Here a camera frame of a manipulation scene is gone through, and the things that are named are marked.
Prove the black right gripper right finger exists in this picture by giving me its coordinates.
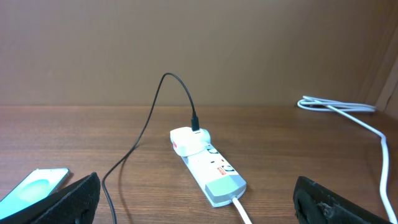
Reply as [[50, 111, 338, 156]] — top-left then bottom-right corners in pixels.
[[293, 176, 390, 224]]

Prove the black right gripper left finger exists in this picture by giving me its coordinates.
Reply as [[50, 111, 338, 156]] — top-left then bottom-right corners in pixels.
[[1, 172, 101, 224]]

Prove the blue screen Galaxy smartphone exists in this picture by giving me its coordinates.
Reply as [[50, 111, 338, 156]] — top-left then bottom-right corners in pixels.
[[1, 168, 70, 219]]

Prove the black USB charging cable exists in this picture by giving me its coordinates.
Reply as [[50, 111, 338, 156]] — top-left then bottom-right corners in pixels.
[[101, 72, 200, 224]]

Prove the white USB charger plug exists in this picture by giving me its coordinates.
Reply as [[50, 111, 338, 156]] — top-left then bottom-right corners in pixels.
[[170, 127, 211, 157]]

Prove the white power strip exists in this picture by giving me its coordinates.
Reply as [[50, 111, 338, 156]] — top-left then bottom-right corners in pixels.
[[181, 143, 247, 207]]

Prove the white power strip cord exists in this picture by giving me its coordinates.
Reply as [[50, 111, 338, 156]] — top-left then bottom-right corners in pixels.
[[231, 95, 398, 224]]

